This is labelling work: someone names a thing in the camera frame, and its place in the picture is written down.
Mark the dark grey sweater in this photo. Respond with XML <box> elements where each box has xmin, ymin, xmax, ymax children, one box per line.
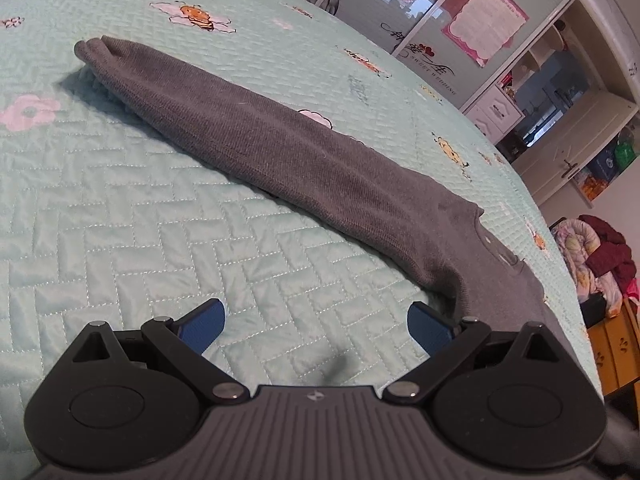
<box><xmin>72</xmin><ymin>34</ymin><xmax>640</xmax><ymax>476</ymax></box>

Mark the teal quilted bee bedspread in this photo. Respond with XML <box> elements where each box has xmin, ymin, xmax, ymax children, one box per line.
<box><xmin>1</xmin><ymin>0</ymin><xmax>597</xmax><ymax>479</ymax></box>

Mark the rolled floral quilt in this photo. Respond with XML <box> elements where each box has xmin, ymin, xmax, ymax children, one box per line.
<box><xmin>551</xmin><ymin>219</ymin><xmax>623</xmax><ymax>311</ymax></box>

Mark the yellow wooden desk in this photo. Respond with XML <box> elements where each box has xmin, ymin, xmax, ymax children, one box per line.
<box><xmin>588</xmin><ymin>299</ymin><xmax>640</xmax><ymax>396</ymax></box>

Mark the dark red jacket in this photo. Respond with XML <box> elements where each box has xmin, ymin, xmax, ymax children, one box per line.
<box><xmin>578</xmin><ymin>214</ymin><xmax>637</xmax><ymax>292</ymax></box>

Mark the white room door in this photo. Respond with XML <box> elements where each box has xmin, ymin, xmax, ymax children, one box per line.
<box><xmin>512</xmin><ymin>89</ymin><xmax>639</xmax><ymax>206</ymax></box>

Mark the white drawer cabinet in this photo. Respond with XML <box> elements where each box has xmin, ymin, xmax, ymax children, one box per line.
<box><xmin>465</xmin><ymin>84</ymin><xmax>524</xmax><ymax>145</ymax></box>

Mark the pink framed poster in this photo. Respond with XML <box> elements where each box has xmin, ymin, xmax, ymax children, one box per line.
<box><xmin>442</xmin><ymin>0</ymin><xmax>528</xmax><ymax>67</ymax></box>

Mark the grey sliding door wardrobe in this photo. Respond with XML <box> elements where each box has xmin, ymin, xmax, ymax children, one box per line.
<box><xmin>307</xmin><ymin>0</ymin><xmax>570</xmax><ymax>110</ymax></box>

